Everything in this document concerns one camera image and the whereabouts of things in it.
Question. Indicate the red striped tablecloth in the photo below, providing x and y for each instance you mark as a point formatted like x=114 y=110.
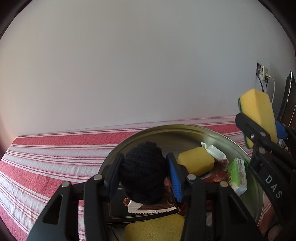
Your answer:
x=57 y=150

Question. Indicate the rounded yellow sponge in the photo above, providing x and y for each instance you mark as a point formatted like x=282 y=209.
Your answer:
x=195 y=161

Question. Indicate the green tissue pack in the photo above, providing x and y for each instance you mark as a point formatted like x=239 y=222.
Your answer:
x=237 y=173

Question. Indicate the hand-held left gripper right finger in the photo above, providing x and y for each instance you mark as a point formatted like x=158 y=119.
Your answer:
x=173 y=178

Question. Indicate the black flat monitor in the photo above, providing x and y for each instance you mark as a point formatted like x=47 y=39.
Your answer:
x=290 y=99

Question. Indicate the black yarn ball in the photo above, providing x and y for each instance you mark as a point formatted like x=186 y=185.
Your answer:
x=143 y=173

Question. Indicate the round blue metal tin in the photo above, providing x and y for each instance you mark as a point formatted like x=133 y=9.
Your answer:
x=161 y=136

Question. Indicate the wall socket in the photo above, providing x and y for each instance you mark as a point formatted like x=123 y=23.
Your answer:
x=263 y=70

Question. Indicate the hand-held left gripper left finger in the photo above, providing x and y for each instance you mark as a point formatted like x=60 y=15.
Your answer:
x=114 y=176

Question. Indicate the black rectangular box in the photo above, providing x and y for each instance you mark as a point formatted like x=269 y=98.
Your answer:
x=115 y=208

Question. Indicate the red snack packet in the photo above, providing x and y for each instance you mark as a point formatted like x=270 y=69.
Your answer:
x=216 y=176

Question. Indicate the large coarse yellow sponge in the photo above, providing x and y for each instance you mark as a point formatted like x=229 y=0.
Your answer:
x=152 y=228

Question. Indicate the white snack wrapper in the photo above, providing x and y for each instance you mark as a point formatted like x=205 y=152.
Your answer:
x=215 y=151

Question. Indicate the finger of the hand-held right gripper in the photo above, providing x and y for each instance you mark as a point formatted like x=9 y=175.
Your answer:
x=281 y=132
x=249 y=129

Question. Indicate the large yellow green scouring sponge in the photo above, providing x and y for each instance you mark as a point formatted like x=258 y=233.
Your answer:
x=259 y=109

